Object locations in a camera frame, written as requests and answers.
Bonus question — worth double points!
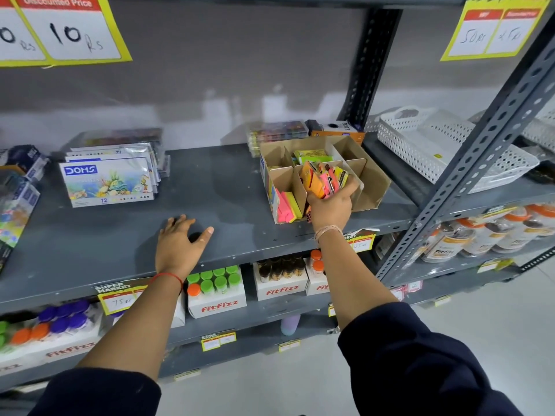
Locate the person's left hand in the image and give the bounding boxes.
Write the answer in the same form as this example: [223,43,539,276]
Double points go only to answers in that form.
[155,214,215,282]

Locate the person's right hand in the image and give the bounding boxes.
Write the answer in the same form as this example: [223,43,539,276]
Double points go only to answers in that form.
[306,175,361,233]

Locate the bundle of colourful sticky note packets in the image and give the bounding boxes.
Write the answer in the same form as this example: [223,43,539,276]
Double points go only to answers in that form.
[299,160,349,222]

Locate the person's right forearm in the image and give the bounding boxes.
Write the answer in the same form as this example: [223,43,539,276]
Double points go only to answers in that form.
[316,231,523,416]

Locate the person's left forearm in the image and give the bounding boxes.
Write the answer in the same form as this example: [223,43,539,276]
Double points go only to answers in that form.
[28,275,187,416]

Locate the black small object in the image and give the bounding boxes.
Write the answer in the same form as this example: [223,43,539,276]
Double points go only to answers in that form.
[167,216,203,244]

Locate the pink and yellow sticky notes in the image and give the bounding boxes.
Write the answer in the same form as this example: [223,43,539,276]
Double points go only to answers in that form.
[273,190,304,224]

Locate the yellow green packets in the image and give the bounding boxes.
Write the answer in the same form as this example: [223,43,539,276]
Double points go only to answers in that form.
[293,149,334,165]

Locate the grey metal shelf rack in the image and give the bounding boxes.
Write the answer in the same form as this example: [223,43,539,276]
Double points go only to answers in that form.
[0,0,420,395]

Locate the brown cardboard divider box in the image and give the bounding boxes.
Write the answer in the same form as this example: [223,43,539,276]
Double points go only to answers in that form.
[259,135,392,225]

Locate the white box of green-cap bottles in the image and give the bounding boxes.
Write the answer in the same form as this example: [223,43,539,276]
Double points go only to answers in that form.
[186,264,248,320]

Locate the orange and black box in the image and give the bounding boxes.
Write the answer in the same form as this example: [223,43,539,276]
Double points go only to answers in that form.
[305,119,366,146]

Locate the white box of orange-cap bottles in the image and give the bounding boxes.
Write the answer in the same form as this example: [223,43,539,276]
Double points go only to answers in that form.
[305,249,331,296]

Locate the white bottle box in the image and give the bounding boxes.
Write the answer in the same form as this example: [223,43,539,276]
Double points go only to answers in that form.
[109,294,186,330]

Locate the white box of dark bottles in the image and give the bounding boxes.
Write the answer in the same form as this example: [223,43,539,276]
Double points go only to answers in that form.
[253,255,310,302]

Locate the stack of white pen set boxes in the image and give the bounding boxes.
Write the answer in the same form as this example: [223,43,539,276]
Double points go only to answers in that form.
[65,142,171,194]

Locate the white colour pen set box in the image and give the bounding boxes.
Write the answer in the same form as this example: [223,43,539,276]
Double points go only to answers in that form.
[59,157,156,209]

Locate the white plastic basket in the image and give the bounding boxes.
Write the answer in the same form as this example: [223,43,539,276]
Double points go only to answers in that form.
[519,112,555,155]
[377,109,541,195]
[363,106,436,135]

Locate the lavender bottle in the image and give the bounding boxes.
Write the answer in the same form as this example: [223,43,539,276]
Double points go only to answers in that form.
[280,314,301,337]

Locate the clear colour pen case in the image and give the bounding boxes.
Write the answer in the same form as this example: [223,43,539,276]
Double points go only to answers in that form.
[70,127,164,148]

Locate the grey perforated shelf rack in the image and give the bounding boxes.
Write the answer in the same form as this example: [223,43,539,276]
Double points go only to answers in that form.
[337,0,555,308]

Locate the row of white orange-cap bottles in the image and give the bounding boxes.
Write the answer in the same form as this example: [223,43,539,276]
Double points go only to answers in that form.
[417,203,555,264]

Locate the white box of purple-cap bottles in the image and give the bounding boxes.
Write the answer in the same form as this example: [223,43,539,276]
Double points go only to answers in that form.
[0,299,106,378]

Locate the blue colourful packet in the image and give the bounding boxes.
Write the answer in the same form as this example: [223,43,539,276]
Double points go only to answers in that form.
[0,172,41,274]

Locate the dark blue packet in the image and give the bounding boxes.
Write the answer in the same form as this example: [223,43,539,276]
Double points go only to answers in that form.
[0,144,51,183]

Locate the yellow price sign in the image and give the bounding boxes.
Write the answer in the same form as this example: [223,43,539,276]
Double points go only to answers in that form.
[440,0,554,62]
[0,0,133,68]

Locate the beige thread bracelet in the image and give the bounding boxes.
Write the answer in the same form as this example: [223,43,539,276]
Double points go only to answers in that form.
[314,224,343,244]

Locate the red thread bracelet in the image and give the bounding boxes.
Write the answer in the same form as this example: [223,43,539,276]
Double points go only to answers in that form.
[149,272,184,295]

